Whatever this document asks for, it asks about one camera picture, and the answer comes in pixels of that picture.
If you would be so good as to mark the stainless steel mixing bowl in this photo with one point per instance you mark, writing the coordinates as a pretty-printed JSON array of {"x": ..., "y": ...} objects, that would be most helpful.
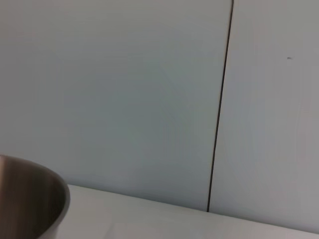
[{"x": 27, "y": 199}]

